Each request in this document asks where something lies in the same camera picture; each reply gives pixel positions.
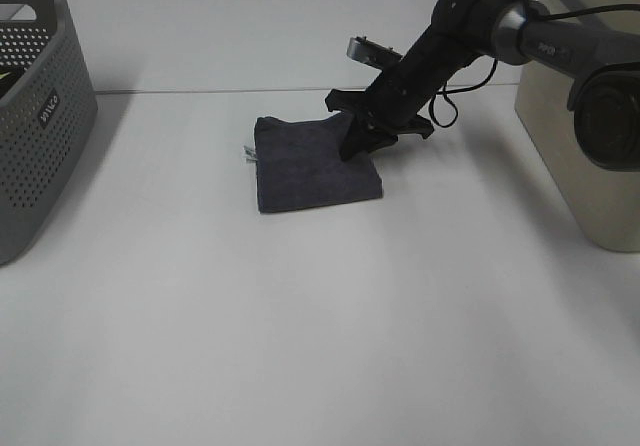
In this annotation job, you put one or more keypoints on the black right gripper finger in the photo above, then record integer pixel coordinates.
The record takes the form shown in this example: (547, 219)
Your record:
(356, 140)
(373, 143)

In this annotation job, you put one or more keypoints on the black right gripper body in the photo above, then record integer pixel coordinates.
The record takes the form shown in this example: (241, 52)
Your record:
(391, 103)

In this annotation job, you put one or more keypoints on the dark grey towel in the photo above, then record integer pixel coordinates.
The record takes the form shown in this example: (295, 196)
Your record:
(298, 166)

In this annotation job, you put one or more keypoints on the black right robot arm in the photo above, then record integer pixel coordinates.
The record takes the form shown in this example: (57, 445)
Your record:
(603, 65)

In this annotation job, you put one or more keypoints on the beige plastic basket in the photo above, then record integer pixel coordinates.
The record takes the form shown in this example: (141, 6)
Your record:
(605, 204)

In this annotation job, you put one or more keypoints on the grey perforated plastic basket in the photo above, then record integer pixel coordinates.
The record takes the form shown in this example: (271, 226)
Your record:
(46, 118)

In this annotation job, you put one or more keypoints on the black and yellow basket item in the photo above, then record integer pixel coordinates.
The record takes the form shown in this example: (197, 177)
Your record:
(8, 78)

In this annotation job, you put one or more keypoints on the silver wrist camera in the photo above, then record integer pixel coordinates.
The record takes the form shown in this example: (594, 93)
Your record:
(369, 53)

